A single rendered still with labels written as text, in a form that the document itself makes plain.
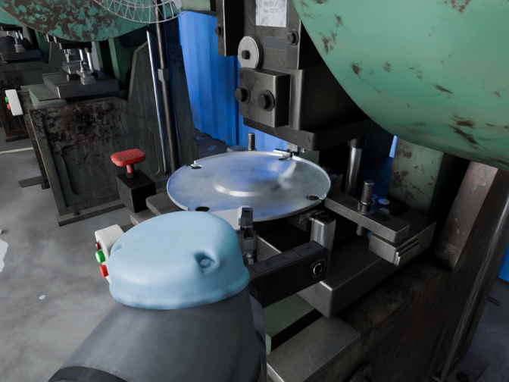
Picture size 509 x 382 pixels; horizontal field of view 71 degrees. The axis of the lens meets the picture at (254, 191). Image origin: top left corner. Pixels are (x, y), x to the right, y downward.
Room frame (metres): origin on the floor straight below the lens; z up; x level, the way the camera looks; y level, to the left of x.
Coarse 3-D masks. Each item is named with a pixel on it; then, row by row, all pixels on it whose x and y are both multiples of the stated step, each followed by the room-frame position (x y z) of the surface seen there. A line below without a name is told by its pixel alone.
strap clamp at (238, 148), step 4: (248, 136) 0.78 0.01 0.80; (252, 136) 0.78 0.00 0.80; (248, 140) 0.78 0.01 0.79; (252, 140) 0.78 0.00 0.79; (248, 144) 0.78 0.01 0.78; (252, 144) 0.78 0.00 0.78; (228, 148) 0.83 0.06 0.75; (232, 148) 0.83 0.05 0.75; (236, 148) 0.83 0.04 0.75; (240, 148) 0.83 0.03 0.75; (244, 148) 0.83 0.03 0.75; (248, 148) 0.78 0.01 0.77; (252, 148) 0.78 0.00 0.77; (228, 152) 0.83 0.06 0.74
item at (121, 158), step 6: (126, 150) 0.80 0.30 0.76; (132, 150) 0.80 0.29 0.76; (138, 150) 0.80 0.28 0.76; (114, 156) 0.76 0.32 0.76; (120, 156) 0.76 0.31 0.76; (126, 156) 0.76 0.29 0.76; (132, 156) 0.76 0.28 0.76; (138, 156) 0.77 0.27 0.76; (144, 156) 0.77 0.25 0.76; (114, 162) 0.75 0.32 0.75; (120, 162) 0.74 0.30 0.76; (126, 162) 0.75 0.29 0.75; (132, 162) 0.75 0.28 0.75; (138, 162) 0.76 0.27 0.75; (132, 168) 0.77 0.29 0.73
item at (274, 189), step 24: (216, 168) 0.65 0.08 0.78; (240, 168) 0.63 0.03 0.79; (264, 168) 0.63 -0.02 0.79; (288, 168) 0.64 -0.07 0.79; (312, 168) 0.64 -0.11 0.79; (168, 192) 0.53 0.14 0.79; (192, 192) 0.54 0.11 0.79; (216, 192) 0.54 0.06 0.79; (240, 192) 0.53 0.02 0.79; (264, 192) 0.53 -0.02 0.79; (288, 192) 0.54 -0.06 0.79; (312, 192) 0.53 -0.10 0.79; (264, 216) 0.44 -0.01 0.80; (288, 216) 0.45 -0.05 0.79
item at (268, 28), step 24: (264, 0) 0.62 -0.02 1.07; (288, 0) 0.58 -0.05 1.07; (264, 24) 0.62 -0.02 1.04; (240, 48) 0.65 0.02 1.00; (264, 48) 0.62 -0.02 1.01; (240, 72) 0.62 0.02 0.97; (264, 72) 0.58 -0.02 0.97; (288, 72) 0.57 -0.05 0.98; (312, 72) 0.56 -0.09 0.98; (240, 96) 0.60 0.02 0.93; (264, 96) 0.55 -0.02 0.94; (288, 96) 0.57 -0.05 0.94; (312, 96) 0.57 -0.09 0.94; (336, 96) 0.60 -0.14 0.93; (264, 120) 0.57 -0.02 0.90; (288, 120) 0.57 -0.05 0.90; (312, 120) 0.57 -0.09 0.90; (336, 120) 0.61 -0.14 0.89
